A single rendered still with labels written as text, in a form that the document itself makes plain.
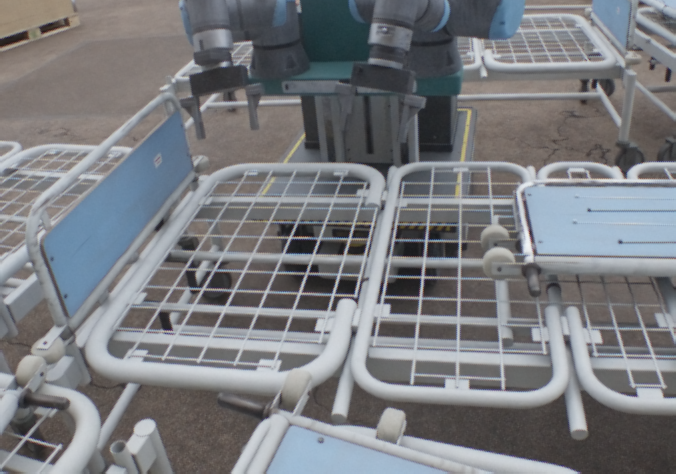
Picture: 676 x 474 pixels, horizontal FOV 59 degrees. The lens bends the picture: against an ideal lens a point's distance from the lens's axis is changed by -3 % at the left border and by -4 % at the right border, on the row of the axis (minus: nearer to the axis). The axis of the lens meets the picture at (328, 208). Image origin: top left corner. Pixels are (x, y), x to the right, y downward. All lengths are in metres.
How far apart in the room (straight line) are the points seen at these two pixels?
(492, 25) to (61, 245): 1.15
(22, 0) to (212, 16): 5.79
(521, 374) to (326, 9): 1.25
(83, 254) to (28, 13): 5.94
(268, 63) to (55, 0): 5.63
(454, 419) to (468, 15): 1.05
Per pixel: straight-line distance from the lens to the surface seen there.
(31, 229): 1.27
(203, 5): 1.49
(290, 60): 1.93
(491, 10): 1.69
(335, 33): 2.01
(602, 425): 1.76
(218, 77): 1.47
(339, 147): 2.19
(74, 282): 1.38
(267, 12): 1.61
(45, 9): 7.34
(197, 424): 1.80
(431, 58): 1.81
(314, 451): 0.91
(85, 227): 1.40
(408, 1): 1.36
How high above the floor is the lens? 1.29
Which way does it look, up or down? 29 degrees down
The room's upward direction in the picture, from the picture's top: 6 degrees counter-clockwise
